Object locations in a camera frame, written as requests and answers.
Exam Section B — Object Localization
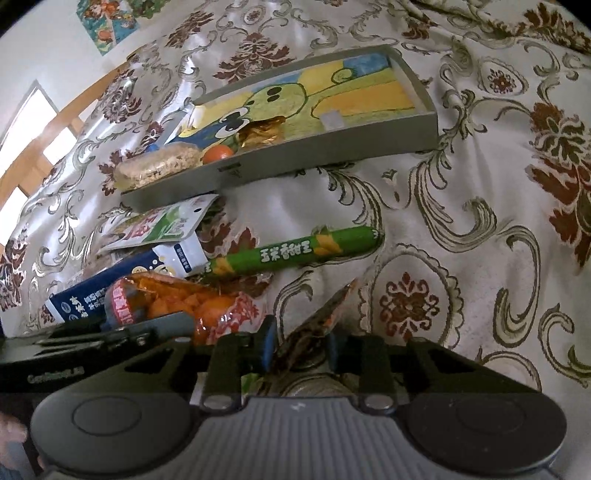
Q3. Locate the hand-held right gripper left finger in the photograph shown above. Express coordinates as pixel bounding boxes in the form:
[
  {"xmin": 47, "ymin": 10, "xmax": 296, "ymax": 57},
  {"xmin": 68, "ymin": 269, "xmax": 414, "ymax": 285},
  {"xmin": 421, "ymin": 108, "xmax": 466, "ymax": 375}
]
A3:
[{"xmin": 83, "ymin": 316, "xmax": 280, "ymax": 411}]

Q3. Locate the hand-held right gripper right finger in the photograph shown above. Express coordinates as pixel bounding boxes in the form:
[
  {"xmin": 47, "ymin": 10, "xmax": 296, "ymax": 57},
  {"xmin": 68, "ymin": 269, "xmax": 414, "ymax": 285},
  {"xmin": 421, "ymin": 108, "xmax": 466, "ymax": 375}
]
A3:
[{"xmin": 325, "ymin": 332, "xmax": 543, "ymax": 414}]

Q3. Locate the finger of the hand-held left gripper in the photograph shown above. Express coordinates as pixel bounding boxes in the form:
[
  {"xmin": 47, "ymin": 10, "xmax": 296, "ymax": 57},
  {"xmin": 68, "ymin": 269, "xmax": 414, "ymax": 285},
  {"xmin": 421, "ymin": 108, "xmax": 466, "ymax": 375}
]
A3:
[{"xmin": 104, "ymin": 313, "xmax": 197, "ymax": 344}]

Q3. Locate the orange snack packet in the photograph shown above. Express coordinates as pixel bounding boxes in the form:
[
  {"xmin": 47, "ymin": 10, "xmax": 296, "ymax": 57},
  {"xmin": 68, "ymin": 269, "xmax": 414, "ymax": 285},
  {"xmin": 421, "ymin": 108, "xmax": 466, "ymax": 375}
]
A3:
[{"xmin": 105, "ymin": 272, "xmax": 260, "ymax": 347}]

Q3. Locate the dark blue snack packet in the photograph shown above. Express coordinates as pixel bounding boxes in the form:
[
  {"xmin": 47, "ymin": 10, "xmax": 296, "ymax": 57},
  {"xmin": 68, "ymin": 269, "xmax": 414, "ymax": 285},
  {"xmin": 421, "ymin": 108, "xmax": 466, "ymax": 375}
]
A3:
[{"xmin": 45, "ymin": 240, "xmax": 209, "ymax": 324}]

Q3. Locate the green sausage stick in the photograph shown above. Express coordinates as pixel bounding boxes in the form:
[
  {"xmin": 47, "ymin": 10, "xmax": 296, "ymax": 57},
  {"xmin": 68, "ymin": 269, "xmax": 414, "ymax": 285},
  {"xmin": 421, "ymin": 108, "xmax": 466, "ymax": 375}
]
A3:
[{"xmin": 203, "ymin": 225, "xmax": 385, "ymax": 280}]

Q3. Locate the green and white snack packet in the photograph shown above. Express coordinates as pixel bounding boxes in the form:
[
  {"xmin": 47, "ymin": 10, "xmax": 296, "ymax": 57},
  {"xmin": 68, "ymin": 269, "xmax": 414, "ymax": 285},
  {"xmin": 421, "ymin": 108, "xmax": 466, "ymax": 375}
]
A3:
[{"xmin": 99, "ymin": 194, "xmax": 220, "ymax": 254}]

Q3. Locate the clear rice cracker packet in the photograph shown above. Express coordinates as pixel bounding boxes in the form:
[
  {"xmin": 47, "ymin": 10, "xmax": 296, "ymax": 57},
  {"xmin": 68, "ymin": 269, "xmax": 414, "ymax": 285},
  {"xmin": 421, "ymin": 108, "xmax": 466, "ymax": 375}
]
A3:
[{"xmin": 114, "ymin": 142, "xmax": 204, "ymax": 190}]

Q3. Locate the small orange tangerine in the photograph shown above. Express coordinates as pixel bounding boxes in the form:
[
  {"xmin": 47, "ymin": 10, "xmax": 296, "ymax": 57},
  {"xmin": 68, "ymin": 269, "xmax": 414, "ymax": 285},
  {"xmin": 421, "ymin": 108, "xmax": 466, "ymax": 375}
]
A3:
[{"xmin": 202, "ymin": 146, "xmax": 235, "ymax": 164}]

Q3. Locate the grey tray with cartoon painting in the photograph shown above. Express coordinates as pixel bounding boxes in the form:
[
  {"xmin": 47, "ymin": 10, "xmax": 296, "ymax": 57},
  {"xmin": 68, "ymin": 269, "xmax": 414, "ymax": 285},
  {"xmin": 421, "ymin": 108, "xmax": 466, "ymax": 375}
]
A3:
[{"xmin": 121, "ymin": 45, "xmax": 439, "ymax": 210}]

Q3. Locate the gold foil snack packet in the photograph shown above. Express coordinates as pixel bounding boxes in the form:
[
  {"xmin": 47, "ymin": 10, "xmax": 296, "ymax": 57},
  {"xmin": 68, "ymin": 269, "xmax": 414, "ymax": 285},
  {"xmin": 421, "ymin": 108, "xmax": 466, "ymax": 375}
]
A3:
[{"xmin": 237, "ymin": 116, "xmax": 284, "ymax": 148}]

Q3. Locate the person's left hand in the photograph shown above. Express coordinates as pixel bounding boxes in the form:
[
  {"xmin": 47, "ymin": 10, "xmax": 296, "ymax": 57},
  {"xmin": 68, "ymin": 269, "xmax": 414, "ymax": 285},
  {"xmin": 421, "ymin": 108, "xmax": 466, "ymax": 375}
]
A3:
[{"xmin": 0, "ymin": 413, "xmax": 28, "ymax": 446}]

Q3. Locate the wooden bed frame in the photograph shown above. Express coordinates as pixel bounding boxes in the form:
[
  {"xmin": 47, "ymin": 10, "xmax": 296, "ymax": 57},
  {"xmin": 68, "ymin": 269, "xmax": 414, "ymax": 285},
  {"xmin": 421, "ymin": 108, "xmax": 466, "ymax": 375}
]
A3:
[{"xmin": 0, "ymin": 65, "xmax": 134, "ymax": 199}]

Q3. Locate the orange-haired figure wall poster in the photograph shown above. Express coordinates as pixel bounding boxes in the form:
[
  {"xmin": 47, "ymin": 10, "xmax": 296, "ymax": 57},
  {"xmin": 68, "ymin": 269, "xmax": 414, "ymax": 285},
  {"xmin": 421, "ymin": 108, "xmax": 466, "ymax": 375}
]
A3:
[{"xmin": 76, "ymin": 0, "xmax": 139, "ymax": 57}]

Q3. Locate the blond figure wall poster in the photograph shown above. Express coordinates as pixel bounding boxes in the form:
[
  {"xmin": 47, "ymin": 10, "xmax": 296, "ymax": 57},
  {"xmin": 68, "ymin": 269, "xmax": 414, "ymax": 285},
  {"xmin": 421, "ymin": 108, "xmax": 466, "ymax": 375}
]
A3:
[{"xmin": 128, "ymin": 0, "xmax": 175, "ymax": 19}]

